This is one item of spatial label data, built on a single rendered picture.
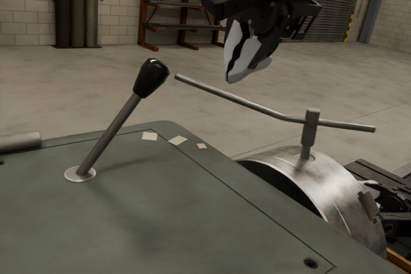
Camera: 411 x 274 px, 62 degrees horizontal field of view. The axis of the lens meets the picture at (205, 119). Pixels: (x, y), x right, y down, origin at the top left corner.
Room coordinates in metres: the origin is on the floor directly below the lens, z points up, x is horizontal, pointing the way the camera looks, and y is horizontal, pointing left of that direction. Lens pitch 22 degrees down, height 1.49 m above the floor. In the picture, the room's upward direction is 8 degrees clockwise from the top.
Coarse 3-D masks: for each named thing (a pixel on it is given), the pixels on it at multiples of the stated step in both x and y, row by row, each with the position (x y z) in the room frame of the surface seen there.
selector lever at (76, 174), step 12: (132, 96) 0.37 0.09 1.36; (132, 108) 0.37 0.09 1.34; (120, 120) 0.37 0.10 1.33; (108, 132) 0.36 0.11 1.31; (96, 144) 0.36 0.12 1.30; (96, 156) 0.36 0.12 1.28; (72, 168) 0.37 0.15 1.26; (84, 168) 0.35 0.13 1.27; (72, 180) 0.34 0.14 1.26; (84, 180) 0.34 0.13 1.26
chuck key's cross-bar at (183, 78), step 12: (192, 84) 0.56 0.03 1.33; (204, 84) 0.56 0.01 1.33; (228, 96) 0.55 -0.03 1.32; (252, 108) 0.54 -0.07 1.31; (264, 108) 0.54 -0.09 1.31; (288, 120) 0.54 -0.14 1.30; (300, 120) 0.53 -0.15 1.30; (324, 120) 0.53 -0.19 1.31; (336, 120) 0.53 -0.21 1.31; (372, 132) 0.52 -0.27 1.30
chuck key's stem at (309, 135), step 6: (312, 108) 0.54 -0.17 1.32; (306, 114) 0.53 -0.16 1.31; (312, 114) 0.53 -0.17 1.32; (318, 114) 0.53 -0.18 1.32; (306, 120) 0.53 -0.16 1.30; (312, 120) 0.53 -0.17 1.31; (318, 120) 0.53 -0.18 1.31; (306, 126) 0.53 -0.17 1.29; (312, 126) 0.53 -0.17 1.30; (306, 132) 0.53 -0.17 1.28; (312, 132) 0.53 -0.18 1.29; (306, 138) 0.53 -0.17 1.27; (312, 138) 0.53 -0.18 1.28; (306, 144) 0.53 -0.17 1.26; (312, 144) 0.53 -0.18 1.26; (306, 150) 0.53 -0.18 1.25; (300, 156) 0.53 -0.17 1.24; (306, 156) 0.53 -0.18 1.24
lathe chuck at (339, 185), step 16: (288, 160) 0.51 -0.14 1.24; (320, 160) 0.53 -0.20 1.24; (320, 176) 0.48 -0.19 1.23; (336, 176) 0.49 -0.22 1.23; (352, 176) 0.51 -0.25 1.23; (336, 192) 0.46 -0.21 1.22; (352, 192) 0.47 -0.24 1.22; (336, 208) 0.43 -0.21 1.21; (352, 208) 0.45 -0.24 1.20; (352, 224) 0.42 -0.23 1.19; (368, 224) 0.44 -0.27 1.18; (368, 240) 0.42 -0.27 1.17; (384, 240) 0.45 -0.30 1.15; (384, 256) 0.44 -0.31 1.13
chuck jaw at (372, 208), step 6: (366, 192) 0.52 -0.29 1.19; (360, 198) 0.48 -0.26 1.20; (366, 198) 0.49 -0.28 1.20; (372, 198) 0.52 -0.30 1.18; (366, 204) 0.48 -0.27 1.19; (372, 204) 0.51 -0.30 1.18; (366, 210) 0.47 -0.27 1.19; (372, 210) 0.48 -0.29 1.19; (378, 210) 0.50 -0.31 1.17; (372, 216) 0.47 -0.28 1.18; (372, 222) 0.46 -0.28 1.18
